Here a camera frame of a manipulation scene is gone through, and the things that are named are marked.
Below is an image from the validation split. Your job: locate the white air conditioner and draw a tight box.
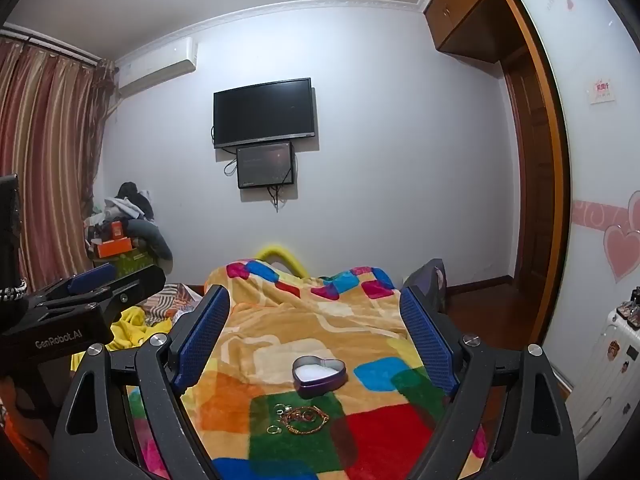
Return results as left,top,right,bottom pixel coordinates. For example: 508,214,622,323
116,36,198,100

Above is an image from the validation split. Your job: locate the black garment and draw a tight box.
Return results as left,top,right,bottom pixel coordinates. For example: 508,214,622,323
116,181,155,221

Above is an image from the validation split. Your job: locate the yellow cloth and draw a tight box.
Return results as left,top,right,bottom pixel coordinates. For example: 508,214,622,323
72,305,173,372

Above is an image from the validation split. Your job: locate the red and gold bracelet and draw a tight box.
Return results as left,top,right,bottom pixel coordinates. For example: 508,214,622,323
280,406,331,434

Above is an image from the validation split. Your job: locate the white paper sticker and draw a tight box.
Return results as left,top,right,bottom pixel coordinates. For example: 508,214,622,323
587,76,615,106

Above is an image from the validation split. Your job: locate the purple heart-shaped tin box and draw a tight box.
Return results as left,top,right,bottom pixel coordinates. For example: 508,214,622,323
292,356,347,392

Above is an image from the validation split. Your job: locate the black wall television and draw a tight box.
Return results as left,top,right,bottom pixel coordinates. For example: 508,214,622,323
213,78,317,150

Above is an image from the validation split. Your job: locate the white heart-patterned wardrobe door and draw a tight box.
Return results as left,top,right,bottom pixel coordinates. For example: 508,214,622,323
502,0,640,397

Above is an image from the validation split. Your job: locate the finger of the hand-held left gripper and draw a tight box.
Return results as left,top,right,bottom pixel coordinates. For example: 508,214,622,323
37,265,167,330
30,262,118,311

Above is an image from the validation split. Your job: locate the yellow padded tube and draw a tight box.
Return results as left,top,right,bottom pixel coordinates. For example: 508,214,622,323
255,244,309,277

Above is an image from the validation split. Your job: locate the orange box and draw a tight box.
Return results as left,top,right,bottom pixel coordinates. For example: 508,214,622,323
95,237,134,259

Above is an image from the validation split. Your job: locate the colourful patchwork blanket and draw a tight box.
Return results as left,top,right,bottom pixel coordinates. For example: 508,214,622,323
125,259,488,480

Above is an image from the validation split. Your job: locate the grey pillow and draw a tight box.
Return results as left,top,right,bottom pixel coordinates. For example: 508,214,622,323
125,218,174,262

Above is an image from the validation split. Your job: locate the striped cloth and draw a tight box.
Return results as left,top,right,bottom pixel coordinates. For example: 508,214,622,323
142,282,206,324

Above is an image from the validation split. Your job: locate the brown wooden door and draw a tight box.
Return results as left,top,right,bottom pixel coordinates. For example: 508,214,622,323
500,45,557,342

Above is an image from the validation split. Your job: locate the white suitcase with stickers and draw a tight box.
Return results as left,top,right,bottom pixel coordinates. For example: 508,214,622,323
570,305,640,462

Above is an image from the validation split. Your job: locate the green cardboard box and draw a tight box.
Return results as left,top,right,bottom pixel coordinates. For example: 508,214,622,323
92,247,157,277

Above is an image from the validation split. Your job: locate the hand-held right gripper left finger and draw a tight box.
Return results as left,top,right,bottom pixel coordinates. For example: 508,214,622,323
47,284,232,480

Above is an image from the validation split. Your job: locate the small black wall monitor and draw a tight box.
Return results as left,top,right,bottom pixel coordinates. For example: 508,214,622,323
236,141,294,190

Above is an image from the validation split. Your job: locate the striped red curtain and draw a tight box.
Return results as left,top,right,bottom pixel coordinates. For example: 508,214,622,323
0,35,118,295

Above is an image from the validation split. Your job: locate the wooden overhead cabinet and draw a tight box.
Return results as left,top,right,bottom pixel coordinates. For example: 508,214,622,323
424,0,517,64

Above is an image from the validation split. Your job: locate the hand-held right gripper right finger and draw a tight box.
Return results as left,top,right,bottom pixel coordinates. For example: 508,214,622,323
398,284,586,480

